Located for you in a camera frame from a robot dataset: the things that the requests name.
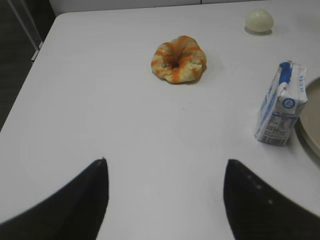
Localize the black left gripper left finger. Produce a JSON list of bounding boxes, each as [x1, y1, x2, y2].
[[0, 158, 109, 240]]

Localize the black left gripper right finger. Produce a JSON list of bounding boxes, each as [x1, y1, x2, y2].
[[223, 159, 320, 240]]

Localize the white blue milk carton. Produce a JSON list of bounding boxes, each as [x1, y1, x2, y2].
[[254, 61, 308, 146]]

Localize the beige round plate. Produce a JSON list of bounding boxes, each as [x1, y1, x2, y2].
[[295, 77, 320, 160]]

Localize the orange striped bagel bread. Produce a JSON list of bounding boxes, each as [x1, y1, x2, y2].
[[150, 35, 207, 84]]

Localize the pale white egg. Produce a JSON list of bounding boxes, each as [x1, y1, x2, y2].
[[245, 9, 274, 33]]

